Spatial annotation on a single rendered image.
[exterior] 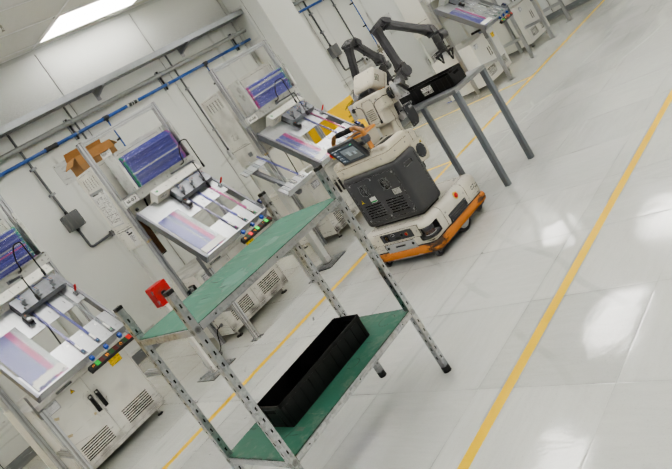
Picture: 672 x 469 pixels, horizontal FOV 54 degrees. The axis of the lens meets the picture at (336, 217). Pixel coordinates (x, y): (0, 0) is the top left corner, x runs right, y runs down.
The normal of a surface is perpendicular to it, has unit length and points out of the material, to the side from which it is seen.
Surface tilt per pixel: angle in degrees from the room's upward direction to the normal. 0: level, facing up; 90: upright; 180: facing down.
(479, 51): 90
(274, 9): 90
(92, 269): 90
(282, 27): 90
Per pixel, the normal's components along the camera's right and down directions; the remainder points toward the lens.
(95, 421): 0.64, -0.23
